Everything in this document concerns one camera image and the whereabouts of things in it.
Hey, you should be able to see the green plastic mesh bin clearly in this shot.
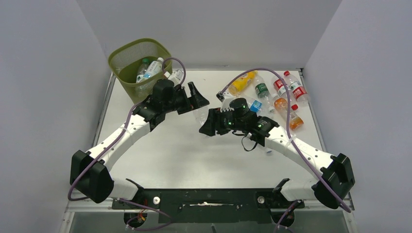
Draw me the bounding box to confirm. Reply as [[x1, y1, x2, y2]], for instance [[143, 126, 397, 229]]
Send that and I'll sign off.
[[108, 38, 172, 104]]

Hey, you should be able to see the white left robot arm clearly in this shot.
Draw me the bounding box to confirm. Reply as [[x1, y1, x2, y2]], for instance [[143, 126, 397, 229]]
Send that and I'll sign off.
[[68, 78, 209, 203]]

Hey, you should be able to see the blue label water bottle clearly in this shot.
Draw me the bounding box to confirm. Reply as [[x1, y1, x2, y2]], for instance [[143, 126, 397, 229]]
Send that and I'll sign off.
[[243, 95, 275, 117]]

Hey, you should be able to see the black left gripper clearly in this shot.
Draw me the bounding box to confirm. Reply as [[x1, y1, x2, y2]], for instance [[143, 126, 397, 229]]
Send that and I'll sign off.
[[163, 83, 208, 115]]

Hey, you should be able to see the large clear plastic bottle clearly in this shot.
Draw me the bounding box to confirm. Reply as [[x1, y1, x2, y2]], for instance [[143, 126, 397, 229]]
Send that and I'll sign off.
[[137, 57, 164, 82]]

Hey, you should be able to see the green label Nongfu water bottle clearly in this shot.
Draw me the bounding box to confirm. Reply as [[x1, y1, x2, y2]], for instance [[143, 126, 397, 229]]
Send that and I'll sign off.
[[136, 58, 150, 83]]

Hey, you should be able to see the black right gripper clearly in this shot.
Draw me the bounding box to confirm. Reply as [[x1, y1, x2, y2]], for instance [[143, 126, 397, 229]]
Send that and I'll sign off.
[[201, 106, 246, 137]]

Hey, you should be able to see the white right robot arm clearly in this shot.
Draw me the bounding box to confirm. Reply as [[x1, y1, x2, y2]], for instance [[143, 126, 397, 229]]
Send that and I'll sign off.
[[199, 98, 355, 211]]

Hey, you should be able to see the orange label tea bottle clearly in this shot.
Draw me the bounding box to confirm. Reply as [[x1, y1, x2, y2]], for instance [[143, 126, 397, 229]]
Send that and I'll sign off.
[[273, 94, 304, 131]]

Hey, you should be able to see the red label bottle red cap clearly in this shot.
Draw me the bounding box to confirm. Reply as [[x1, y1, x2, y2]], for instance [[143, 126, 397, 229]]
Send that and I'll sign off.
[[271, 76, 298, 111]]

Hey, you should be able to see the yellow juice bottle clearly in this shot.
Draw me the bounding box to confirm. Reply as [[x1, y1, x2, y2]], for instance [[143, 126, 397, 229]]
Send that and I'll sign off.
[[228, 71, 258, 96]]

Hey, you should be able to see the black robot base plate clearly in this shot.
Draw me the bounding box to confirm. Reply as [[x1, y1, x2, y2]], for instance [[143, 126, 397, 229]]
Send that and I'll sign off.
[[112, 188, 291, 224]]

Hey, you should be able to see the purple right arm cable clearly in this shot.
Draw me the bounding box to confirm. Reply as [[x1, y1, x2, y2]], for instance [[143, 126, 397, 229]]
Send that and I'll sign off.
[[216, 67, 352, 233]]

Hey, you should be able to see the dark green label bottle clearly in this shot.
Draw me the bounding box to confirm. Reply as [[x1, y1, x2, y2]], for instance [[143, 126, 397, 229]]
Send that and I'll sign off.
[[253, 75, 272, 105]]

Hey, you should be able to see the clear bottle white Cestbon cap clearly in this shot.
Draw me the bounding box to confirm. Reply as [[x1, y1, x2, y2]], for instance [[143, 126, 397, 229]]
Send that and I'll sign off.
[[193, 106, 209, 128]]

